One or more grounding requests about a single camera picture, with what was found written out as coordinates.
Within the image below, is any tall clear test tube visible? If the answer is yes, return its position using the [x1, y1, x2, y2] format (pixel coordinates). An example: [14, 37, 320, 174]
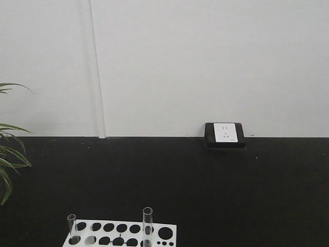
[142, 207, 153, 247]

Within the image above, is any black socket mounting box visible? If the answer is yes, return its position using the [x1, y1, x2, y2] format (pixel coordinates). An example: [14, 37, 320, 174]
[204, 122, 246, 149]

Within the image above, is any white test tube rack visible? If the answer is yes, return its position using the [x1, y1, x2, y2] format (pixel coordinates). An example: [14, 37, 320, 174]
[63, 219, 177, 246]

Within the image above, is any short clear test tube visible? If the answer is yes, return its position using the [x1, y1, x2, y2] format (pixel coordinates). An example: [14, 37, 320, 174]
[67, 214, 79, 245]

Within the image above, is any green potted plant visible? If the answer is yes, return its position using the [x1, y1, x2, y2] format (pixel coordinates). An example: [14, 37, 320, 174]
[0, 82, 36, 206]

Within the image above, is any white wall power socket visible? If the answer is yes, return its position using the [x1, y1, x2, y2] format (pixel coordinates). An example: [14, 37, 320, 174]
[213, 123, 238, 143]

